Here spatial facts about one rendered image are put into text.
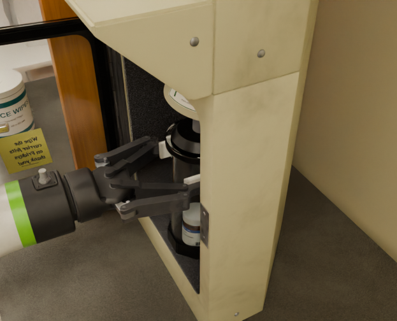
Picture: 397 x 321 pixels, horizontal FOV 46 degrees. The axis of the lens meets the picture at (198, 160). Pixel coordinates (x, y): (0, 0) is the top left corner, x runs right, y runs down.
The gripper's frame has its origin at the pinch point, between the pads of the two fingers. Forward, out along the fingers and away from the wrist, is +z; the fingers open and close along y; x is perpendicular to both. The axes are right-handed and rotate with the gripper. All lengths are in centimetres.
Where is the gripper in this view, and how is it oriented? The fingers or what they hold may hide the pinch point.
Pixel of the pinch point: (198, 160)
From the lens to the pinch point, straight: 72.8
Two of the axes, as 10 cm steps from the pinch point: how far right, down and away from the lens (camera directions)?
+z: 9.0, -2.7, 3.4
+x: -0.1, 7.8, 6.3
